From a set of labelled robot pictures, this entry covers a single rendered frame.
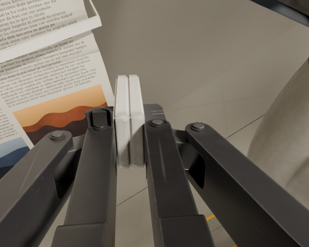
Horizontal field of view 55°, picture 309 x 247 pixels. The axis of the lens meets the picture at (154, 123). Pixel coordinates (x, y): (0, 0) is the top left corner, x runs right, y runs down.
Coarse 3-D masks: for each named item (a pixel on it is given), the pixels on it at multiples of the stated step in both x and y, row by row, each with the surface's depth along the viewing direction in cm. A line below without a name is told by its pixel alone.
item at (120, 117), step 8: (120, 80) 19; (120, 88) 18; (120, 96) 16; (120, 104) 15; (128, 104) 16; (120, 112) 14; (128, 112) 15; (120, 120) 14; (128, 120) 14; (120, 128) 14; (128, 128) 14; (120, 136) 14; (128, 136) 15; (120, 144) 15; (128, 144) 15; (120, 152) 15; (128, 152) 15; (120, 160) 15; (128, 160) 15; (120, 168) 15; (128, 168) 15
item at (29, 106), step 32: (64, 64) 28; (96, 64) 29; (0, 96) 28; (32, 96) 29; (64, 96) 30; (96, 96) 32; (0, 128) 30; (32, 128) 32; (64, 128) 33; (0, 160) 33
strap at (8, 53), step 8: (96, 16) 26; (80, 24) 26; (88, 24) 26; (96, 24) 26; (56, 32) 25; (64, 32) 25; (72, 32) 26; (80, 32) 26; (32, 40) 24; (40, 40) 25; (48, 40) 25; (56, 40) 25; (8, 48) 24; (16, 48) 24; (24, 48) 25; (32, 48) 25; (40, 48) 25; (0, 56) 24; (8, 56) 24; (16, 56) 25
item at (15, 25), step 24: (48, 0) 24; (72, 0) 24; (0, 24) 24; (24, 24) 24; (48, 24) 25; (72, 24) 26; (0, 48) 25; (48, 48) 27; (72, 48) 27; (96, 48) 28; (0, 72) 26; (24, 72) 27
